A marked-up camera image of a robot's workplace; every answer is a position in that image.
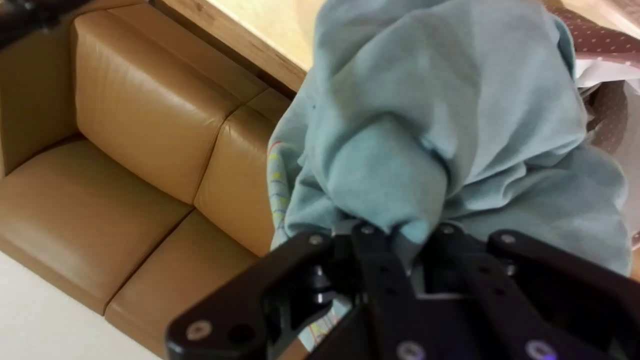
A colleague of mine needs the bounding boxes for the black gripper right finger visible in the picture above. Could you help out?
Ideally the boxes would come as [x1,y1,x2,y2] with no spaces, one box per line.
[425,222,640,360]

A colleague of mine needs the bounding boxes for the brown leather sofa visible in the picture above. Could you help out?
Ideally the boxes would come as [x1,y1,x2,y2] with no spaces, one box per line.
[0,6,297,360]

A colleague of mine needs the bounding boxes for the light blue cloth garment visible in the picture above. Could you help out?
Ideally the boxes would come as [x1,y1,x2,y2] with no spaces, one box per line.
[267,0,637,352]

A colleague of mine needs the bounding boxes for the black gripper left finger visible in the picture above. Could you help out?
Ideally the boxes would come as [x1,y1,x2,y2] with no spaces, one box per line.
[164,222,430,360]

